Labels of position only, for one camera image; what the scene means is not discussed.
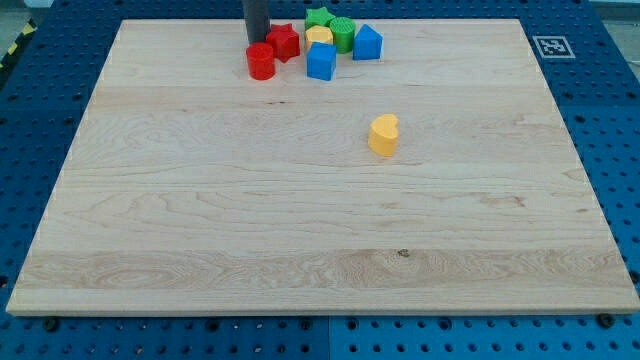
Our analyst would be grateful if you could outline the blue cube block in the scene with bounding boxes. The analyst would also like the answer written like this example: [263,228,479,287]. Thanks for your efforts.
[307,42,337,81]

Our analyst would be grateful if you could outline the yellow hexagon block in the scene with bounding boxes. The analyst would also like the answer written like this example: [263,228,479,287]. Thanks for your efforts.
[305,25,333,52]

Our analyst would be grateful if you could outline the yellow heart block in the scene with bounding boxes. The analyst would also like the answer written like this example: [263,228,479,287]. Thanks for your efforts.
[368,113,399,157]

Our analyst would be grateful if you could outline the light wooden board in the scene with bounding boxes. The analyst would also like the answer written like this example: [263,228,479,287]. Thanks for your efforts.
[7,19,639,317]

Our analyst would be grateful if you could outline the red cylinder block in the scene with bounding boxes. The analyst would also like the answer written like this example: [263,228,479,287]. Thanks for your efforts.
[245,42,276,81]

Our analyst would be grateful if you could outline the red star block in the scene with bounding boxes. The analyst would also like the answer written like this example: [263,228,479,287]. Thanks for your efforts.
[266,23,300,63]

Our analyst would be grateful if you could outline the blue triangular prism block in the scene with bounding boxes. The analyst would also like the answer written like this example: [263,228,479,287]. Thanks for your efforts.
[352,24,383,61]

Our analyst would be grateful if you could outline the green ridged cylinder block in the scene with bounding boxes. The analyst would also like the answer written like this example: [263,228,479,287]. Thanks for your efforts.
[329,17,356,54]

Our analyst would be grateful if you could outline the green star block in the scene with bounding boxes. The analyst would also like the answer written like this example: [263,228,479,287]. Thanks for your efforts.
[304,7,335,29]

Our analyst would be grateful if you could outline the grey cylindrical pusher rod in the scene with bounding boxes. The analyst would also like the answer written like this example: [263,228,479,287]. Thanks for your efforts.
[242,0,270,44]

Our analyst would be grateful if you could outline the white fiducial marker tag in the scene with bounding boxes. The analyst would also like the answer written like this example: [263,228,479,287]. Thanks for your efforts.
[533,35,575,59]

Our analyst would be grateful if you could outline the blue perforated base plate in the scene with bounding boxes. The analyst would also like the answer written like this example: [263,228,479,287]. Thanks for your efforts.
[1,0,639,359]

